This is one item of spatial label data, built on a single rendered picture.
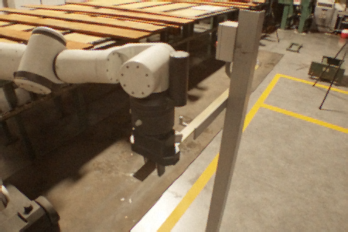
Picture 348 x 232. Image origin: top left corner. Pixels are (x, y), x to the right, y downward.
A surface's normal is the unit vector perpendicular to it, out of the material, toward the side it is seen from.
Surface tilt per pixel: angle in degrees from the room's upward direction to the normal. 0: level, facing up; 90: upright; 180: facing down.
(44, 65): 66
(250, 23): 90
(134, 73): 91
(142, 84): 91
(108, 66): 83
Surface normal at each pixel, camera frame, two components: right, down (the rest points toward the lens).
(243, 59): -0.54, 0.43
